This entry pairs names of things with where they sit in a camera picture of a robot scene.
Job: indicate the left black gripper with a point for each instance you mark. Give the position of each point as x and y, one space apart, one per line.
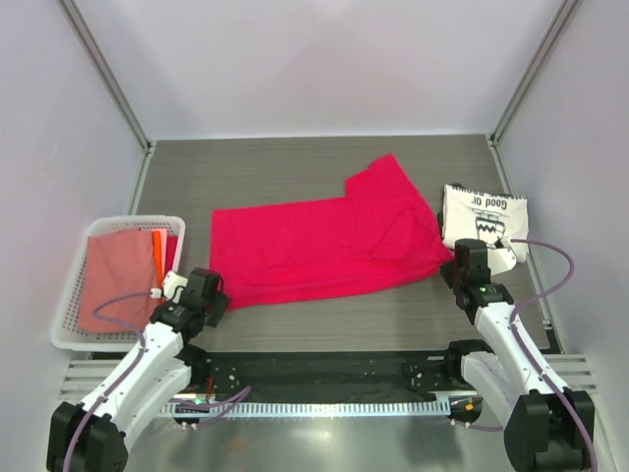
221 301

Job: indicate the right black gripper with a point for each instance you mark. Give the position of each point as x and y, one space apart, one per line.
446 269

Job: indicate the magenta pink t shirt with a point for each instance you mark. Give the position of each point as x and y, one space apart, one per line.
381 234

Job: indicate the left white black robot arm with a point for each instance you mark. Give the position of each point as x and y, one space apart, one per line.
99 432

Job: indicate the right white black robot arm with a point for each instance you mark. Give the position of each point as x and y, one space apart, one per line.
546 424

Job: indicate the orange t shirt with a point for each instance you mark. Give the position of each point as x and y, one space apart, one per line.
159 243

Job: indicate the white printed folded t shirt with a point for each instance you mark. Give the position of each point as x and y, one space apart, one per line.
492 218

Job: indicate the dark green folded t shirt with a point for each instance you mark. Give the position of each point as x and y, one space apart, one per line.
440 223

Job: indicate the salmon pink t shirt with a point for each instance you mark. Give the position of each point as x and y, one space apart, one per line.
120 272

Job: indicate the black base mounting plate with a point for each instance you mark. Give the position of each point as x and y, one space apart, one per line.
340 377

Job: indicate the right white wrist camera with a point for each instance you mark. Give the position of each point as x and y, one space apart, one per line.
501 256

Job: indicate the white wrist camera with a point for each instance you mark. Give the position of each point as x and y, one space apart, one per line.
501 256
171 289

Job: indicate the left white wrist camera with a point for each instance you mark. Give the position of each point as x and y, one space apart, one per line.
171 289

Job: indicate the white slotted cable duct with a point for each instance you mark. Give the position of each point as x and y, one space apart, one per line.
437 408

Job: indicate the right aluminium frame post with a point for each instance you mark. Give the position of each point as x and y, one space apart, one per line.
558 26

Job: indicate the aluminium frame post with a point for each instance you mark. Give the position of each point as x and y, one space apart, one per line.
558 26
80 27

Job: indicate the left aluminium frame post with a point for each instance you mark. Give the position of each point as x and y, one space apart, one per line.
80 27

